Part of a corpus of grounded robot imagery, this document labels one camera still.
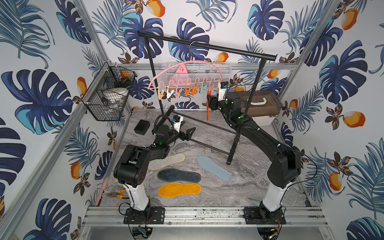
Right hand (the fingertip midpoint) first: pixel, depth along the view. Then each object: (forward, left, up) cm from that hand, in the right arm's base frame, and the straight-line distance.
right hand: (213, 93), depth 82 cm
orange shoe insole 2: (-26, +33, -33) cm, 54 cm away
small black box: (+2, +48, -32) cm, 58 cm away
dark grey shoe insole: (-32, +22, -34) cm, 52 cm away
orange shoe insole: (-40, +21, -36) cm, 58 cm away
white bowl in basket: (-3, +52, +1) cm, 52 cm away
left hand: (-8, +13, -15) cm, 21 cm away
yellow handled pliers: (-44, +53, -33) cm, 76 cm away
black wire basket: (+16, +63, +1) cm, 65 cm away
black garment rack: (-16, -15, -34) cm, 41 cm away
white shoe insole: (-28, -2, -35) cm, 45 cm away
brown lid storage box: (+5, -35, -14) cm, 38 cm away
